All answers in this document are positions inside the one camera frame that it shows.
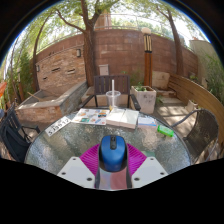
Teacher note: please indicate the white number plate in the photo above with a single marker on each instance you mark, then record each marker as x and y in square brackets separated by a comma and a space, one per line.
[57, 126]

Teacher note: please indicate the wooden garden lamp post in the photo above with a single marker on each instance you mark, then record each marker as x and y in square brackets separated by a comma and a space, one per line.
[147, 63]

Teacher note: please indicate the small white booklet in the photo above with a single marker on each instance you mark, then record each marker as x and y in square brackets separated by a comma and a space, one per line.
[147, 122]

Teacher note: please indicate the brown wicker chair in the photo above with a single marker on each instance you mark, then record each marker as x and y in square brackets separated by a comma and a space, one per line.
[203, 130]

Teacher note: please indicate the black metal chair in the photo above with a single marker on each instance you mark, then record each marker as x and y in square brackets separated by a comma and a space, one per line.
[13, 136]

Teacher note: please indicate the grey wall box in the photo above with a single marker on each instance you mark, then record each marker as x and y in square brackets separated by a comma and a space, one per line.
[103, 70]

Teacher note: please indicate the thin bare tree trunk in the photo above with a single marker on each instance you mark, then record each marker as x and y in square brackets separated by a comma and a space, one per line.
[34, 63]

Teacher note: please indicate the floral print mouse pad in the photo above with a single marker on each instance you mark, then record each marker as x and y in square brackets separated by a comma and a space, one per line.
[113, 180]

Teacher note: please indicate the curved wooden bench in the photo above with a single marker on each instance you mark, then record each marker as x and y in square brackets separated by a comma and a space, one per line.
[196, 95]

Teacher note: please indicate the stone raised bed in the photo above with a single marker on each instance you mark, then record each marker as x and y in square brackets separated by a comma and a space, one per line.
[43, 106]

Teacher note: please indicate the large tree trunk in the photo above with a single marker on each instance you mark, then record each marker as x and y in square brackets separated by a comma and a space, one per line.
[89, 56]

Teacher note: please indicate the beige stone block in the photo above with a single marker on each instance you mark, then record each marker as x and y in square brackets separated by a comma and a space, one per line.
[160, 80]

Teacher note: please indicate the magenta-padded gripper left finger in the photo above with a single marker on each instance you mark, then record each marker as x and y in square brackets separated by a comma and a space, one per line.
[88, 158]

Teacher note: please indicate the dark wooden slatted chair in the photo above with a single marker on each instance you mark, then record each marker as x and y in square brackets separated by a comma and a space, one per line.
[101, 84]

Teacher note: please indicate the slim leaning tree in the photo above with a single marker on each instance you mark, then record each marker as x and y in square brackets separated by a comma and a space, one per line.
[177, 46]

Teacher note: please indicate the blue computer mouse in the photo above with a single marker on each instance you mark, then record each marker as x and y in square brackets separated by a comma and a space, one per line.
[113, 151]

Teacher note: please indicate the clear plastic cup with straw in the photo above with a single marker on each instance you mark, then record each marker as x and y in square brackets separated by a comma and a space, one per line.
[113, 99]

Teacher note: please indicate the wall lamp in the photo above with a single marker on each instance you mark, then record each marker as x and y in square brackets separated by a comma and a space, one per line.
[37, 68]
[78, 53]

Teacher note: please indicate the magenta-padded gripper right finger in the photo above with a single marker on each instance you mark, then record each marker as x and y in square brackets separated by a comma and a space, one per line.
[137, 158]

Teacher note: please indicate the white square planter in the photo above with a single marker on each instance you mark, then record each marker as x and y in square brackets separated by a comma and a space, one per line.
[144, 100]

